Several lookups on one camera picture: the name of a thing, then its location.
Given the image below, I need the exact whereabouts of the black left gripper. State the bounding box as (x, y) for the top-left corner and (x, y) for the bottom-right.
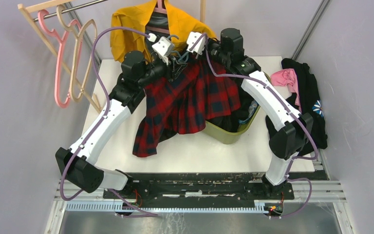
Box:
(139, 55), (190, 89)

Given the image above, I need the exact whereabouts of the grey blue plastic hanger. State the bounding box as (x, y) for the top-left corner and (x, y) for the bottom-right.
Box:
(167, 34), (189, 63)

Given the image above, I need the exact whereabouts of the red plaid skirt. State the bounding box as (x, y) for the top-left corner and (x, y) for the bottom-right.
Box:
(132, 60), (241, 157)

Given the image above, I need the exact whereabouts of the yellow skirt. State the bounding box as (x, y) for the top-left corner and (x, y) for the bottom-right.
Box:
(110, 0), (216, 62)

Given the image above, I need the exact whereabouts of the pink plastic hanger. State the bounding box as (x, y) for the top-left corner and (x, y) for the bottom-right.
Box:
(37, 4), (85, 108)
(146, 0), (170, 36)

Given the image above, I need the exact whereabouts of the black skirt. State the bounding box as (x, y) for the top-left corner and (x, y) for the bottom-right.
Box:
(207, 97), (254, 133)

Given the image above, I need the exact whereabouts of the olive green plastic basket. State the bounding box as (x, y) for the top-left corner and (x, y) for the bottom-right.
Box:
(204, 78), (261, 145)

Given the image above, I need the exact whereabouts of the beige wooden hanger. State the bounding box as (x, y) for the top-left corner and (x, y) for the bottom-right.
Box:
(56, 4), (98, 103)

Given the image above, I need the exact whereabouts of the blue floral skirt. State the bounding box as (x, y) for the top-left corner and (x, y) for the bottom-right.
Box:
(238, 100), (259, 125)

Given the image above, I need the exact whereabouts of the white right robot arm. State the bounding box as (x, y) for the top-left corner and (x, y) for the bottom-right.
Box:
(187, 28), (318, 199)

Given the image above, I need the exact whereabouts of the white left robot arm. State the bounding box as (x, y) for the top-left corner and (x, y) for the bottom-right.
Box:
(56, 51), (187, 198)

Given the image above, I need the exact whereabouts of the pink garment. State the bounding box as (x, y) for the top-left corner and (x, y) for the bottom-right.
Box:
(270, 68), (302, 112)

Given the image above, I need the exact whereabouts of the black garment with flower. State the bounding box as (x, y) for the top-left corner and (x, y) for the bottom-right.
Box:
(281, 58), (328, 149)

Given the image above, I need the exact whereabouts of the metal rack rod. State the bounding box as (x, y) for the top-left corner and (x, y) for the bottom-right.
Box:
(33, 0), (108, 22)

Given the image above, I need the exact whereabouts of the wooden clothes rack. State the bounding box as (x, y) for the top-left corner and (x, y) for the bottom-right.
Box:
(17, 0), (207, 114)

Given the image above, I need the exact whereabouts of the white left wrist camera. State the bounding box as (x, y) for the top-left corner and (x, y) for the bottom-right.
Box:
(148, 33), (175, 65)

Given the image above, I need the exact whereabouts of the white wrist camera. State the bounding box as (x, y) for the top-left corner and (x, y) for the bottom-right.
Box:
(186, 32), (208, 59)
(148, 33), (175, 65)

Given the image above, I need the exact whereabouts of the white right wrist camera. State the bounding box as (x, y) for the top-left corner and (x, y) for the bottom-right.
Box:
(186, 32), (208, 59)

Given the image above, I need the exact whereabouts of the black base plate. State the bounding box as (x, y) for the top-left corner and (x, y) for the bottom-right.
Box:
(103, 172), (295, 209)

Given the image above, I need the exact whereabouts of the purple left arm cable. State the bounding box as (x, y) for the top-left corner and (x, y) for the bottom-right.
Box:
(59, 26), (159, 218)

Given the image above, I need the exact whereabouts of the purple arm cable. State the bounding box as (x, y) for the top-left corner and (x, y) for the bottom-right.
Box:
(59, 26), (159, 218)
(190, 32), (319, 219)

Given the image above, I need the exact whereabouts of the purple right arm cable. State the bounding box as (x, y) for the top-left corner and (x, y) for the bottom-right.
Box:
(190, 32), (319, 219)

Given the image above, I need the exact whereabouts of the white cable duct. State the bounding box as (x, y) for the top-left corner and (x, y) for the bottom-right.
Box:
(65, 200), (268, 214)

